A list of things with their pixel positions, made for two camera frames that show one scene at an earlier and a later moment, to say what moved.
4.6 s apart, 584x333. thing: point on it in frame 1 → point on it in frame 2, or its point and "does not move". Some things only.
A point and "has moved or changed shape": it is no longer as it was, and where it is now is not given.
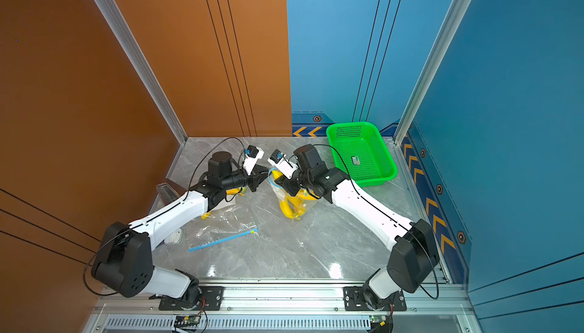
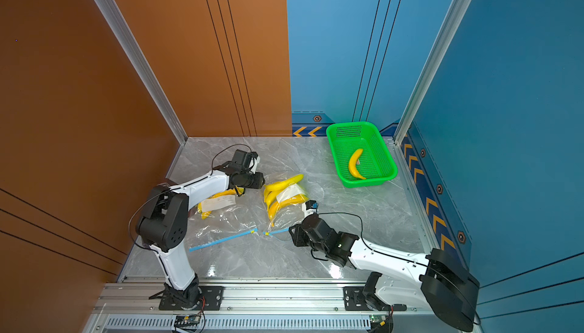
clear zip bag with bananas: (294, 207) has moved or changed shape
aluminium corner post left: (134, 49) does not move
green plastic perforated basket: (360, 150) does not move
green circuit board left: (186, 321) does not move
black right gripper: (285, 182) → (298, 231)
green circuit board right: (379, 319) does not move
